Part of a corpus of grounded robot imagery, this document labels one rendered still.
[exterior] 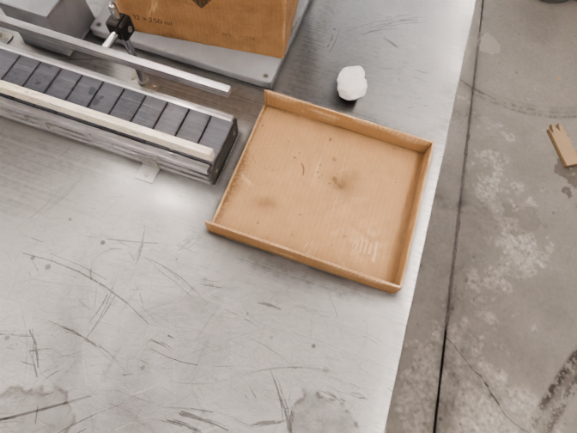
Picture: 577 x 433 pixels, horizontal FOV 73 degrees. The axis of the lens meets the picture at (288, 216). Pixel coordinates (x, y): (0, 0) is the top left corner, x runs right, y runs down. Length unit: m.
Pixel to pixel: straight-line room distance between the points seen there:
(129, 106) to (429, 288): 1.21
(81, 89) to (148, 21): 0.18
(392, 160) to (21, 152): 0.62
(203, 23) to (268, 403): 0.62
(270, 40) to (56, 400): 0.64
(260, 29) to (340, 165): 0.27
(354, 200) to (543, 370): 1.20
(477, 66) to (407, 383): 1.47
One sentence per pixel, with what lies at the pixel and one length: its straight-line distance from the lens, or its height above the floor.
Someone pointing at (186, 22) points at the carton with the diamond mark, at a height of 0.89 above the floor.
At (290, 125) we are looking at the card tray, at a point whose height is 0.83.
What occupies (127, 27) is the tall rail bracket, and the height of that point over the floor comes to 0.96.
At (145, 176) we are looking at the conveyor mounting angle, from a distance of 0.68.
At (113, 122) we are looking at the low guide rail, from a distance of 0.65.
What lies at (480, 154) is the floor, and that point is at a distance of 1.89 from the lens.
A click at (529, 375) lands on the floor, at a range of 1.68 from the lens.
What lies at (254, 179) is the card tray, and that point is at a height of 0.83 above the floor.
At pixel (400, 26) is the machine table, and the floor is 0.83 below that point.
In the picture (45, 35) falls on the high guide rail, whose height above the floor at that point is 0.96.
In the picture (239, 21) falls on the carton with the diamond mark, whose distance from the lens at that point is 0.74.
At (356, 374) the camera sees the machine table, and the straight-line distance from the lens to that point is 0.60.
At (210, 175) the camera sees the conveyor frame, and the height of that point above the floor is 0.87.
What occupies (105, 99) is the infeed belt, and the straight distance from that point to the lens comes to 0.73.
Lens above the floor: 1.41
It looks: 68 degrees down
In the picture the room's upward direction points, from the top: 8 degrees clockwise
